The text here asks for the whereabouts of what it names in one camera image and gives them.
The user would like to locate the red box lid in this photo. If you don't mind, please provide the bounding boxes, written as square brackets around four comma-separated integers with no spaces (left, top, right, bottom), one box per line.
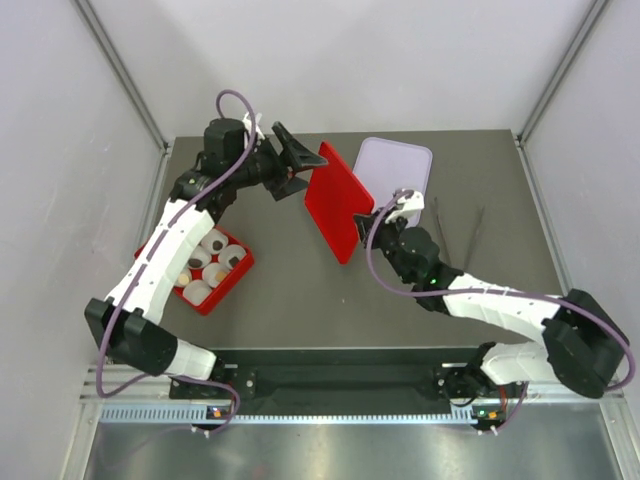
[304,142,374,265]

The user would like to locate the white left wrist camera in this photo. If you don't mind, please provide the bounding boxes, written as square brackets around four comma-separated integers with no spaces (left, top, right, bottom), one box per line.
[242,112,265,142]

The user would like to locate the metal tongs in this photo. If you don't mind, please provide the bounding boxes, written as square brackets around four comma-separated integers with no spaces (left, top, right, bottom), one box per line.
[430,196,486,270]

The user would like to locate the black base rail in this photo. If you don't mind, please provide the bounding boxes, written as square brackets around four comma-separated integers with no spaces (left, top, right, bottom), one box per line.
[167,347,531,416]

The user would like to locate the lavender plastic tray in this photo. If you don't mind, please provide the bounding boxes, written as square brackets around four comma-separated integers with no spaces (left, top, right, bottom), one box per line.
[353,137,433,218]

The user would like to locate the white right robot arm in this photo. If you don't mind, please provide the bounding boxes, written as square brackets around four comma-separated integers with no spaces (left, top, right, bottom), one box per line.
[354,212,629,399]

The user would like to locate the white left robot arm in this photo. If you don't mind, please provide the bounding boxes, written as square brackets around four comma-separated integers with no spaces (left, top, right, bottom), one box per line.
[84,118,328,397]

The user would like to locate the red chocolate box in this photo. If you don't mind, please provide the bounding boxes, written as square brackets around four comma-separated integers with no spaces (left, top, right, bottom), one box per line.
[127,226,254,322]

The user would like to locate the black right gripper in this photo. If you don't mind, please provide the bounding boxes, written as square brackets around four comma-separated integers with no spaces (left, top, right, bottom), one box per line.
[355,206,415,285]

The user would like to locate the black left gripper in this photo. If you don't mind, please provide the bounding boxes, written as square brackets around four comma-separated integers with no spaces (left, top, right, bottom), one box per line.
[230,122,327,200]

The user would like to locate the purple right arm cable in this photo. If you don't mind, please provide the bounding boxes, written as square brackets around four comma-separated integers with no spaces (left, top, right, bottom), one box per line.
[367,188,632,436]

